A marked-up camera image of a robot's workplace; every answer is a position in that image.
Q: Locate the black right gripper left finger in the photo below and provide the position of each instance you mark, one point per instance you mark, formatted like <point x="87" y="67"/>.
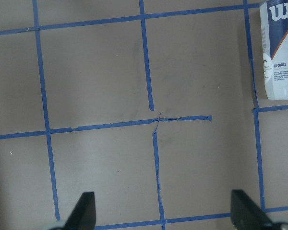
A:
<point x="83" y="216"/>

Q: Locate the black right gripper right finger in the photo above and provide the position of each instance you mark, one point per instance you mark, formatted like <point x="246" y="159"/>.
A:
<point x="245" y="214"/>

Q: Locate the clear Wilson tennis ball can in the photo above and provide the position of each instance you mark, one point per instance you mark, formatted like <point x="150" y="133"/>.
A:
<point x="274" y="31"/>

